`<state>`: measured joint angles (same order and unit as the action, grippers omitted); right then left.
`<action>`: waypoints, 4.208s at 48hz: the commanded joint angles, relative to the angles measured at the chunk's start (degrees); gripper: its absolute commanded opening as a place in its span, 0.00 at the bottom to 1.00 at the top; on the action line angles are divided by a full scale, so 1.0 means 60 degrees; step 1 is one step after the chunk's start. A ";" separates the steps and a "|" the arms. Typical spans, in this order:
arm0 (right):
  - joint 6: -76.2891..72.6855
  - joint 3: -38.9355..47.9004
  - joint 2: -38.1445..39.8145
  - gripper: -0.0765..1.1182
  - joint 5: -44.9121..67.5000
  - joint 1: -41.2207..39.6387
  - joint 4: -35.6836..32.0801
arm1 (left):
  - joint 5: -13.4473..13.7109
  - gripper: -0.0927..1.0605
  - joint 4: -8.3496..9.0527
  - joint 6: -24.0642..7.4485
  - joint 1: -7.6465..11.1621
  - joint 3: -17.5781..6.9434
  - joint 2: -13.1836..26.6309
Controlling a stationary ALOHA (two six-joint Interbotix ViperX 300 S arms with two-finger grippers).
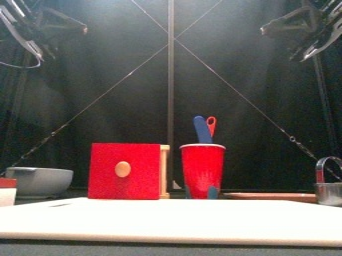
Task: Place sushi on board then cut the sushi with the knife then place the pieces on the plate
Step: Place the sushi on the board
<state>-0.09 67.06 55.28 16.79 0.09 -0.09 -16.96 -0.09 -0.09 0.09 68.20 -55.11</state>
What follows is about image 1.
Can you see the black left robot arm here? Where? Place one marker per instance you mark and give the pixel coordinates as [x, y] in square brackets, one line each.
[53, 23]

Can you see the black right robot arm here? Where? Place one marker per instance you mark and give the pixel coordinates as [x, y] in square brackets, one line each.
[288, 23]

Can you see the white cutting board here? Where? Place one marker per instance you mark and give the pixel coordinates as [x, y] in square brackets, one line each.
[168, 220]

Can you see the red plastic utensil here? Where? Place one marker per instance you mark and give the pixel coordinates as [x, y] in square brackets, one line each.
[211, 125]

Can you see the blue plastic utensil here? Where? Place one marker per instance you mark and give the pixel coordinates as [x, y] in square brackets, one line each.
[201, 130]

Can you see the grey bowl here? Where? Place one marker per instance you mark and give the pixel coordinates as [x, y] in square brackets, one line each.
[41, 181]

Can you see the wooden box with red front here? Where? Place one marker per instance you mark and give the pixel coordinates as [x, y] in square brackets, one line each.
[124, 171]

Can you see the red plastic cup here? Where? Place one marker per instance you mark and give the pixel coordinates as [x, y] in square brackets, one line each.
[201, 171]

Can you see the metal measuring cup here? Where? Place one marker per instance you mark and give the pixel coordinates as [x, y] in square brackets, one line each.
[328, 193]

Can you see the red and white toy block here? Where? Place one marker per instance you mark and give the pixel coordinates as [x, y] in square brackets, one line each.
[6, 193]

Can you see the vertical metal frame pole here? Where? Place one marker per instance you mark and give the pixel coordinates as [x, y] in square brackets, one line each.
[169, 83]

